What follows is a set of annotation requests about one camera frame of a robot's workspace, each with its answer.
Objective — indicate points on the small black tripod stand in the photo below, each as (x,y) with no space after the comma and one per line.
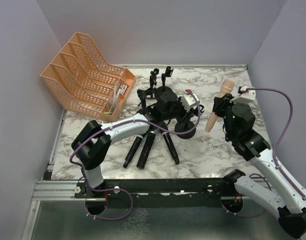
(142,94)

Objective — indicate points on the silver mesh head black microphone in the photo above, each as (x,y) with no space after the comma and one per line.
(146,150)

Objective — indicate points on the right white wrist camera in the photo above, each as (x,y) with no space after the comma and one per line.
(246,95)

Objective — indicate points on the black mounting rail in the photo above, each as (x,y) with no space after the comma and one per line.
(161,193)

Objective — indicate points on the orange plastic file organizer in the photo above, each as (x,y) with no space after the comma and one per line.
(82,81)

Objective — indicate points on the small red white box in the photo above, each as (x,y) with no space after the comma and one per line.
(122,89)

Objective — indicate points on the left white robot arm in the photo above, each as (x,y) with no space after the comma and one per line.
(93,142)

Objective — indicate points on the black microphone at far left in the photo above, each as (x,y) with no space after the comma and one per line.
(130,155)

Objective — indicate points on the pens in organizer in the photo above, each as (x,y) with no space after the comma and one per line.
(114,100)

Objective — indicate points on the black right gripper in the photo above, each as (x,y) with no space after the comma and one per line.
(218,105)

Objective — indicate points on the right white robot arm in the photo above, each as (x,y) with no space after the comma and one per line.
(288,202)

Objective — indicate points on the black stand with round base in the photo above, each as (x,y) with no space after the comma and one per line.
(185,124)

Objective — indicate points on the black microphone with white ring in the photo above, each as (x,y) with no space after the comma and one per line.
(171,147)

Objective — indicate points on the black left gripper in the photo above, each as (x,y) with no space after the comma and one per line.
(180,111)

